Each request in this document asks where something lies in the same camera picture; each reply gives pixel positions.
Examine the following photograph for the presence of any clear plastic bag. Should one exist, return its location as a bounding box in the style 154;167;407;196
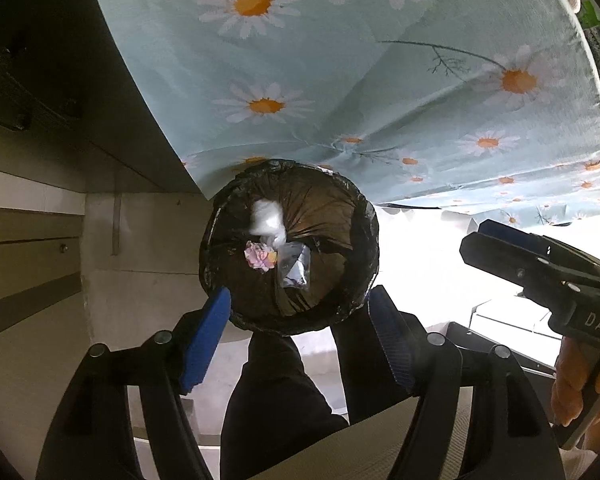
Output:
277;242;311;290

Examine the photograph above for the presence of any white paper ball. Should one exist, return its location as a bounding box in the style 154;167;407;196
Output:
249;200;286;249

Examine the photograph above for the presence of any red yellow snack wrapper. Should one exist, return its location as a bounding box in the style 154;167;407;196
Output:
244;240;277;273

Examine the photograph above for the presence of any black lined trash bin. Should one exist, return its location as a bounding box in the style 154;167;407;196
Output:
199;159;379;336

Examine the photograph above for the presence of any person's right hand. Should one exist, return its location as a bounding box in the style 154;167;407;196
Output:
550;337;600;453

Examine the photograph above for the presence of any blue daisy tablecloth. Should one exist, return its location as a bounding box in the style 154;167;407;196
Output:
97;0;600;227

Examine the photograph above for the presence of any green seasoning bag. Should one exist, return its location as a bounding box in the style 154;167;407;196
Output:
577;0;600;29

